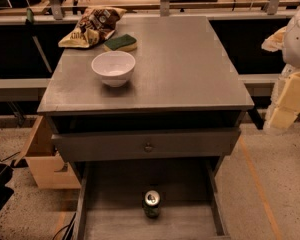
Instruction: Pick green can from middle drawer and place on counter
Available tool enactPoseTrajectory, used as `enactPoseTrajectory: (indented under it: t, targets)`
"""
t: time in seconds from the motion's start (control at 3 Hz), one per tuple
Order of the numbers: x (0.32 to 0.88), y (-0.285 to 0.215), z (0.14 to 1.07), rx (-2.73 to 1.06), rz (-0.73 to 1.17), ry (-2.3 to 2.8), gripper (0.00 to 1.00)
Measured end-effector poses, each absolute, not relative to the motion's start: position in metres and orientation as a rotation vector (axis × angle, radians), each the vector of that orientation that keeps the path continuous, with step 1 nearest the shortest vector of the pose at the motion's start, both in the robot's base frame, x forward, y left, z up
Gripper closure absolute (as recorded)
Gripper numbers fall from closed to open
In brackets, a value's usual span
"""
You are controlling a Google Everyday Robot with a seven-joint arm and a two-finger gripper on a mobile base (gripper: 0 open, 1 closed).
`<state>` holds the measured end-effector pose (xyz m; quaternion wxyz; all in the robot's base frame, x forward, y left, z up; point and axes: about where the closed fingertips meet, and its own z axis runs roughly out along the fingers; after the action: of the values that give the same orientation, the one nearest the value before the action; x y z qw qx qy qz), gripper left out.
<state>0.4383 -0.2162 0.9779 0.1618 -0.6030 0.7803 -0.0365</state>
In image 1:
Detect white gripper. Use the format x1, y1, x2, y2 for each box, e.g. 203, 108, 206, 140
261, 27, 300, 130

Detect green soda can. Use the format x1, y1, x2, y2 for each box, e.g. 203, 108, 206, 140
142, 190, 161, 218

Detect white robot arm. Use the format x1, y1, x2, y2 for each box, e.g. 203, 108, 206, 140
261, 9, 300, 133

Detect top grey drawer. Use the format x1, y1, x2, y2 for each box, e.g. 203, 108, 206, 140
52, 128, 240, 162

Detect open middle drawer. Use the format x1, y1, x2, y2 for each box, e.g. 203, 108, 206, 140
73, 158, 231, 240

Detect grey drawer cabinet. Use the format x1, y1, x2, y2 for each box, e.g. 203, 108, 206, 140
36, 15, 255, 240

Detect green yellow sponge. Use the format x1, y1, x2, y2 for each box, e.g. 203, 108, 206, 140
104, 34, 137, 52

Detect white bowl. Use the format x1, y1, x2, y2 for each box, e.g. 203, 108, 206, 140
91, 51, 136, 87

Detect brown yellow chip bag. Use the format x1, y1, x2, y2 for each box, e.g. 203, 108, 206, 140
58, 7, 126, 48

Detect wooden box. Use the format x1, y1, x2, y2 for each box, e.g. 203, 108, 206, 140
14, 116, 81, 189

